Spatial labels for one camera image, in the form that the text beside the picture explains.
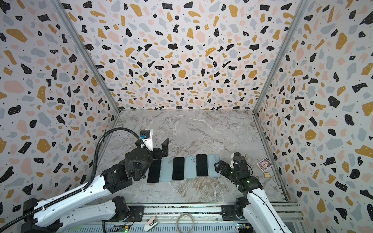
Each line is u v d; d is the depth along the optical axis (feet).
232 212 2.39
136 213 2.40
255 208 1.74
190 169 2.96
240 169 2.06
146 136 1.81
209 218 2.40
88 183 1.47
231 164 2.45
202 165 3.06
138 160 1.55
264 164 2.96
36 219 1.27
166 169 2.92
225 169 2.40
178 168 2.99
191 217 2.36
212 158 3.14
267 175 2.89
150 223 2.27
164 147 2.05
